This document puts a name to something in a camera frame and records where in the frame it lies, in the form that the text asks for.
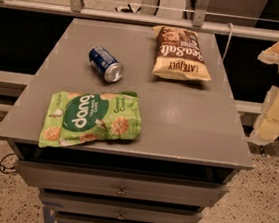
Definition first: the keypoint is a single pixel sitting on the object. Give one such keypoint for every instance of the blue pepsi can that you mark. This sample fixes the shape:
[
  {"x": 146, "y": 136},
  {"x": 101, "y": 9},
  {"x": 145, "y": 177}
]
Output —
[{"x": 105, "y": 64}]

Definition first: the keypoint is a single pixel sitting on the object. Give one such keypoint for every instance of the brown sea salt chips bag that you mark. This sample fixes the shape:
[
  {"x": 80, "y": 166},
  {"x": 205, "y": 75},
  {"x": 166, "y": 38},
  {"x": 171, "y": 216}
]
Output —
[{"x": 178, "y": 55}]

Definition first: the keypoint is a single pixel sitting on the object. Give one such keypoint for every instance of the grey drawer cabinet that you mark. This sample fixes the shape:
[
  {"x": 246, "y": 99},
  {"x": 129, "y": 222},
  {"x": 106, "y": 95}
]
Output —
[{"x": 105, "y": 141}]

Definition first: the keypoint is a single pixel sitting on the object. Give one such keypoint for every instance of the green dang chips bag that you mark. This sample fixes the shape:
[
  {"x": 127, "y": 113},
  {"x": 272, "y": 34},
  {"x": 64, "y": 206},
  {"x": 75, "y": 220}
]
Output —
[{"x": 74, "y": 118}]

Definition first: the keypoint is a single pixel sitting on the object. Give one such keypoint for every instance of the middle grey drawer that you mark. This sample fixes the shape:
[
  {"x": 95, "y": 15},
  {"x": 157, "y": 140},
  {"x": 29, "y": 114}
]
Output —
[{"x": 119, "y": 210}]

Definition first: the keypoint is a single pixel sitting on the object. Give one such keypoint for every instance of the top grey drawer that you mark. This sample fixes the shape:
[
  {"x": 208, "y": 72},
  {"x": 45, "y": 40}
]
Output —
[{"x": 120, "y": 185}]

